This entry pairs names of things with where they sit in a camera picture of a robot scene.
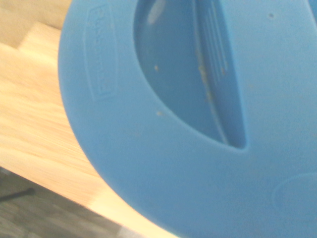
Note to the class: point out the translucent pitcher with blue lid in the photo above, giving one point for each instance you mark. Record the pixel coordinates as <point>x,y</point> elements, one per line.
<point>173,161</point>

